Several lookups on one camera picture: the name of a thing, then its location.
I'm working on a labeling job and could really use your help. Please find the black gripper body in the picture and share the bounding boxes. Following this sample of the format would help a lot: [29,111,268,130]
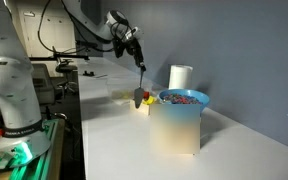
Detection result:
[125,31,146,66]

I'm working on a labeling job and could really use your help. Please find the silver cake knife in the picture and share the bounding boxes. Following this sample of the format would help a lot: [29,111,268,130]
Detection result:
[133,68,147,110]

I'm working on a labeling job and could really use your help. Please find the small black counter object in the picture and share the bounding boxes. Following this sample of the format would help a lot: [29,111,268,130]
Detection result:
[82,70,97,77]

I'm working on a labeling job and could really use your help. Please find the clear plastic container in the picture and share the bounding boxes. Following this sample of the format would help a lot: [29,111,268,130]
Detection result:
[106,77,156,102]

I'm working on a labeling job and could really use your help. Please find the yellow toy block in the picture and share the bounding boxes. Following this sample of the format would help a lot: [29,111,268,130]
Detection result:
[144,95,157,106]

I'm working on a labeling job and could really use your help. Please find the white paper towel roll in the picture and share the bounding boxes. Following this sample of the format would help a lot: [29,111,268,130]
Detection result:
[168,64,194,91]

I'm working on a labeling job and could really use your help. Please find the colourful beads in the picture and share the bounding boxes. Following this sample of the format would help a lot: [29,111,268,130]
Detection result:
[162,93,203,105]

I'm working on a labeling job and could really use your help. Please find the blue plastic bowl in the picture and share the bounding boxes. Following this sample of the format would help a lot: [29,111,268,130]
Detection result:
[157,88,211,117]

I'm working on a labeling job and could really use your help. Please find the wooden shape sorter box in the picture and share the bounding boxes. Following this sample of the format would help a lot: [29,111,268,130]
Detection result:
[149,102,202,156]

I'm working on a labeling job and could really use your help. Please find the black office stool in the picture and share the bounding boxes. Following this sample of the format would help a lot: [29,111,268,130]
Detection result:
[54,58,80,95]

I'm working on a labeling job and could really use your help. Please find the grey office chair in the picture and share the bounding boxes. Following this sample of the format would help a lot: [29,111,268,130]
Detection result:
[29,63,58,105]

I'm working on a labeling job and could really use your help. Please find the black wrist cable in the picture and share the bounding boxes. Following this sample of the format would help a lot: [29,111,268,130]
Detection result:
[111,19,132,60]

